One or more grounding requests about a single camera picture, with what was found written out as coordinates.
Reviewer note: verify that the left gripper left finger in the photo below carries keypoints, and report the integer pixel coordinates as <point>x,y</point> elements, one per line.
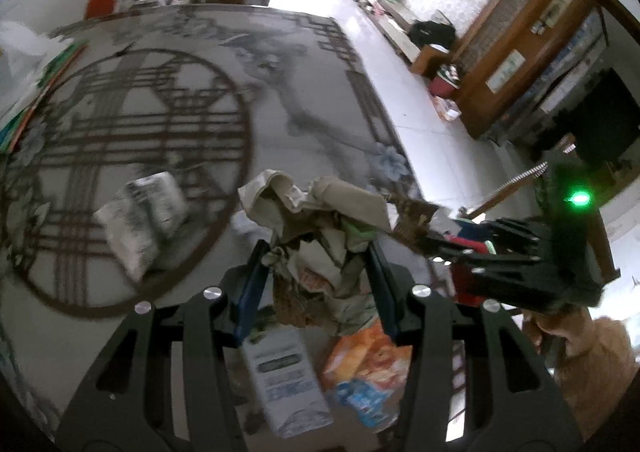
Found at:
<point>123,403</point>

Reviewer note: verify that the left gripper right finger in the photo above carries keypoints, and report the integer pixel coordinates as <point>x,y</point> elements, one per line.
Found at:
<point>475,382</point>

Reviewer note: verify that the orange snack bag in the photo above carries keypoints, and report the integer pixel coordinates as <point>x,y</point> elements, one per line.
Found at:
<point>365,372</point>

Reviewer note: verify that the blue white toothpaste box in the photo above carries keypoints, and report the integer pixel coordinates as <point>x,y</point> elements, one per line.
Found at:
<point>285,382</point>

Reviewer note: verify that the newspaper ball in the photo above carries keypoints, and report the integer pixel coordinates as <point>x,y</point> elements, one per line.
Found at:
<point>141,219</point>

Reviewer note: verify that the white paper wrapper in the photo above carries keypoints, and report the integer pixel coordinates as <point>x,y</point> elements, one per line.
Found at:
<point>317,240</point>

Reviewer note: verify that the right hand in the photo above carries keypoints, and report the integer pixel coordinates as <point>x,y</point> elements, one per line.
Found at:
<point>598,375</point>

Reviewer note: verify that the wooden chair at right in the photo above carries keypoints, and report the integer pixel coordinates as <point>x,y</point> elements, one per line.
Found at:
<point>534,177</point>

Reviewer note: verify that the small carton on floor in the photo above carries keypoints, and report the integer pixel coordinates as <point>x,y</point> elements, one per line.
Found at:
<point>446,109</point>

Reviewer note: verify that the small red floor bin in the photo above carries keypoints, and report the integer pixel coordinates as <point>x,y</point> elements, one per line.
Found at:
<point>446,81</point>

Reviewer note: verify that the black bag on cabinet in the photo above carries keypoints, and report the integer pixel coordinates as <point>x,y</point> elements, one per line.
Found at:
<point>427,33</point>

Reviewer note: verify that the low tv cabinet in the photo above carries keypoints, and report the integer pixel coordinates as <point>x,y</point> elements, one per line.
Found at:
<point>394,21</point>

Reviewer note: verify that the stack of coloured books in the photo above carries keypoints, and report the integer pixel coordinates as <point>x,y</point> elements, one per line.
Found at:
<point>34,87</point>

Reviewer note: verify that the wooden wall partition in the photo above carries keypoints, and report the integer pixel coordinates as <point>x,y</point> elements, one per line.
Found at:
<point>507,47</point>

